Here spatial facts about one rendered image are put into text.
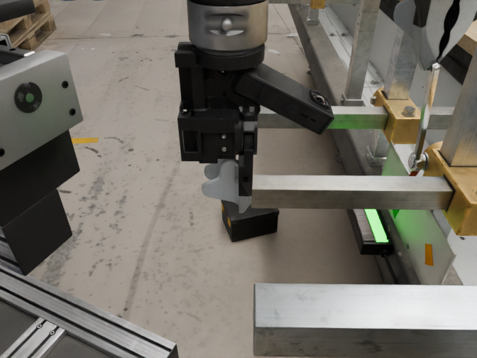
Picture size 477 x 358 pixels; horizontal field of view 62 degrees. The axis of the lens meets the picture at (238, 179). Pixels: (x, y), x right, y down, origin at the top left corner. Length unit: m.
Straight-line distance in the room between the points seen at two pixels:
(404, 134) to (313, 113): 0.34
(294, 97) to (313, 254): 1.23
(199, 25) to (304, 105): 0.13
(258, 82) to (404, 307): 0.24
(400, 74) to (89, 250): 1.32
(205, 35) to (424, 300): 0.27
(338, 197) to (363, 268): 1.11
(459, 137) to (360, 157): 0.35
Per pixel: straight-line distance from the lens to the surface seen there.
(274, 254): 1.58
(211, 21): 0.37
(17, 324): 1.28
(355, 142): 0.91
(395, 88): 0.77
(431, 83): 0.47
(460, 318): 0.26
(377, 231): 0.69
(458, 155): 0.56
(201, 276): 1.51
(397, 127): 0.72
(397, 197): 0.52
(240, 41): 0.37
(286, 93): 0.41
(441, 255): 0.57
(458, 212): 0.53
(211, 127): 0.41
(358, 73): 1.03
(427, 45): 0.45
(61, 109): 0.53
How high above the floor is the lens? 1.15
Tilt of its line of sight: 36 degrees down
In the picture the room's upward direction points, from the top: straight up
